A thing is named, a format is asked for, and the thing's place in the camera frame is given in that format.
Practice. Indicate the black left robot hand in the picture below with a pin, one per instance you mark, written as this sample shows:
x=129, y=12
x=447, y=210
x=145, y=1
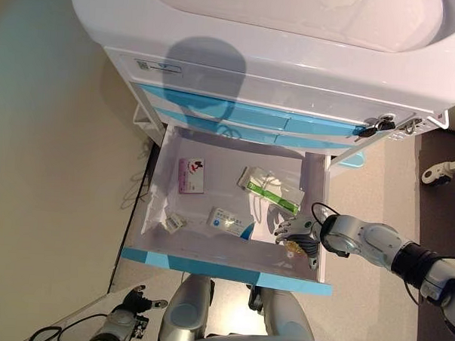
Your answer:
x=138, y=304

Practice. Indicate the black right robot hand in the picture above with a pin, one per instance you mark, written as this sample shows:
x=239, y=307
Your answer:
x=304, y=228

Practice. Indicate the clear packet with green strip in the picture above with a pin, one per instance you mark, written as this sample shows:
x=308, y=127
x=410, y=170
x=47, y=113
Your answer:
x=272, y=191

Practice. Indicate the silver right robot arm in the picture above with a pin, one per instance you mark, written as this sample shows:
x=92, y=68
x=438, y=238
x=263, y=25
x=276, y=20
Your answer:
x=379, y=241

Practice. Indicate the blue white medicine box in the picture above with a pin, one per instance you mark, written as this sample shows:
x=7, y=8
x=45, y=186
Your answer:
x=227, y=223

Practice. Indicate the tall blue white cart drawer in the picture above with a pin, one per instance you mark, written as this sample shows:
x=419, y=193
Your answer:
x=260, y=117

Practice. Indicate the pink white medicine box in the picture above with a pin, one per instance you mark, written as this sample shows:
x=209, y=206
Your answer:
x=192, y=178

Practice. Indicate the white bin with blue lid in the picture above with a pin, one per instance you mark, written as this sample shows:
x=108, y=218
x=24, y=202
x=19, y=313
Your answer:
x=352, y=161

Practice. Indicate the small white barcode box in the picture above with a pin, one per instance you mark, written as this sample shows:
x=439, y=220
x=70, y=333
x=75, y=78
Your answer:
x=174, y=223

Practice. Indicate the crumpled clear plastic wrap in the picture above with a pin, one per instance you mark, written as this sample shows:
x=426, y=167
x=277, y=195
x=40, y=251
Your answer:
x=157, y=212

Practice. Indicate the black cart keys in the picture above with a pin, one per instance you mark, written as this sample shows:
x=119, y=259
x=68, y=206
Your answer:
x=380, y=126

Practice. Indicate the silver cart latch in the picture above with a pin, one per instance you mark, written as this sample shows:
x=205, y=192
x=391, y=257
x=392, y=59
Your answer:
x=410, y=125

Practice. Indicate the white perforated side basket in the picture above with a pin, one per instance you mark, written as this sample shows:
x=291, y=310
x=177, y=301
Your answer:
x=433, y=121

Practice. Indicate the white medical cart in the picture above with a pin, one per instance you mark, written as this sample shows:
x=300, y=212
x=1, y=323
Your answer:
x=256, y=20

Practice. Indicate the cart label sticker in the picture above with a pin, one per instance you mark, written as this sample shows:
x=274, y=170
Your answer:
x=156, y=66

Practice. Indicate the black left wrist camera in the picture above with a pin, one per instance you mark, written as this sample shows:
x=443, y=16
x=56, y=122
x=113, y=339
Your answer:
x=140, y=325

